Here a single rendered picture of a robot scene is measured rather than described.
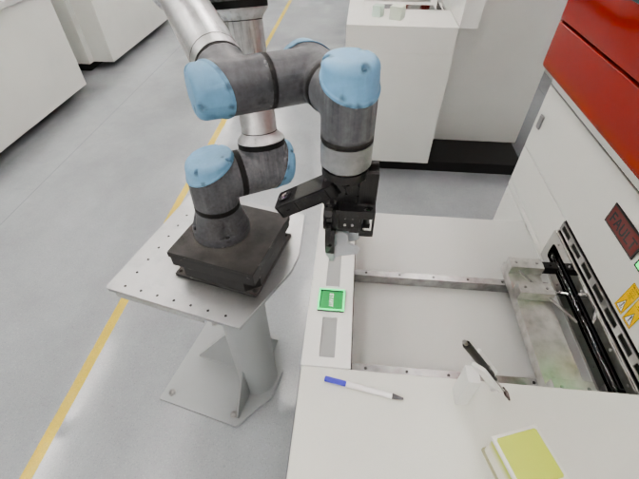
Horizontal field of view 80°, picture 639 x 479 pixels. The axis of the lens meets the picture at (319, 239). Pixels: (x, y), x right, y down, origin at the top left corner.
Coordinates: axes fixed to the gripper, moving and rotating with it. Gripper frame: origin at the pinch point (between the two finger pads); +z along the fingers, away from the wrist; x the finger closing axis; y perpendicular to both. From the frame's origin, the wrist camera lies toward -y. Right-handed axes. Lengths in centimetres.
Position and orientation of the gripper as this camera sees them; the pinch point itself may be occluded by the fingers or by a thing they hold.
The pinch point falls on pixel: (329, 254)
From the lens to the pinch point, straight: 71.2
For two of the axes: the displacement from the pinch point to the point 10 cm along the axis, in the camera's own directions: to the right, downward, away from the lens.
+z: 0.0, 7.1, 7.1
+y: 10.0, 0.7, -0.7
